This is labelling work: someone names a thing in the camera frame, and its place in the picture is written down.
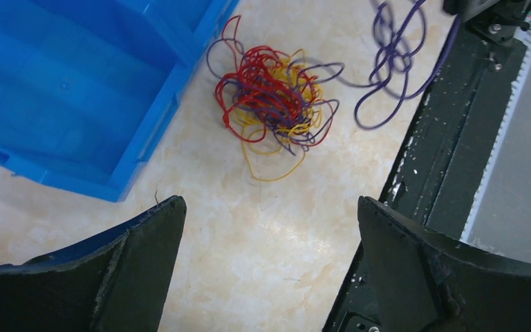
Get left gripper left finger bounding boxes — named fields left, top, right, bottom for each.
left=0, top=196, right=187, bottom=331

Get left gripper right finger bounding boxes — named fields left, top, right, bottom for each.
left=357, top=196, right=531, bottom=331

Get red wire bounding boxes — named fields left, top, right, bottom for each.
left=214, top=15, right=340, bottom=149

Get purple thin wires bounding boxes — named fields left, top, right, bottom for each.
left=206, top=0, right=427, bottom=157

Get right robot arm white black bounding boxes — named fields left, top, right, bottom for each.
left=442, top=0, right=531, bottom=46

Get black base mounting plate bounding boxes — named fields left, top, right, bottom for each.
left=324, top=24, right=526, bottom=331

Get blue three-compartment plastic bin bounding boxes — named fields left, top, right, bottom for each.
left=0, top=1, right=236, bottom=202

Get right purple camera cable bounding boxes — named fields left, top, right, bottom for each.
left=425, top=13, right=463, bottom=93

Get white cable duct strip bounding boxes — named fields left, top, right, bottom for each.
left=460, top=28, right=531, bottom=244

